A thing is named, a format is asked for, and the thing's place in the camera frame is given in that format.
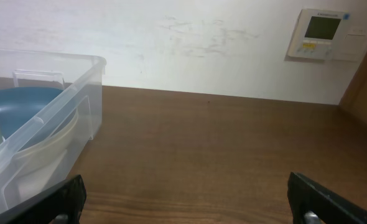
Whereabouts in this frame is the white wall control panel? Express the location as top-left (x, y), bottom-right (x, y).
top-left (287, 9), bottom-right (367, 62)

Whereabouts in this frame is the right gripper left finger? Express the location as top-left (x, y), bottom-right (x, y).
top-left (0, 175), bottom-right (86, 224)

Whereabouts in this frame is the clear plastic storage container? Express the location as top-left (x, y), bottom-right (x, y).
top-left (0, 49), bottom-right (106, 214)

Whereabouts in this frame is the large beige plate bowl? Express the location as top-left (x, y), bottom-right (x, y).
top-left (12, 110), bottom-right (78, 172)

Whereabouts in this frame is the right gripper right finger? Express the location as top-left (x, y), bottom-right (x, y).
top-left (287, 172), bottom-right (367, 224)

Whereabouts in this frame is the large blue bowl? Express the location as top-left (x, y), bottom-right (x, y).
top-left (0, 87), bottom-right (74, 149)

